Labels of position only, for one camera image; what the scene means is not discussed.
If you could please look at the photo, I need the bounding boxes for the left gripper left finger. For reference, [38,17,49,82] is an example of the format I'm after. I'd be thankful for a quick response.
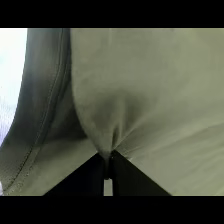
[43,152,105,197]

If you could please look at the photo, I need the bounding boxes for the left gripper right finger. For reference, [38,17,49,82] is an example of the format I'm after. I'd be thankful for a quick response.
[110,149,172,197]

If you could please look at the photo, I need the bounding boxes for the olive green garment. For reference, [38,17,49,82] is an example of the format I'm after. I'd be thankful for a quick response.
[0,28,224,197]

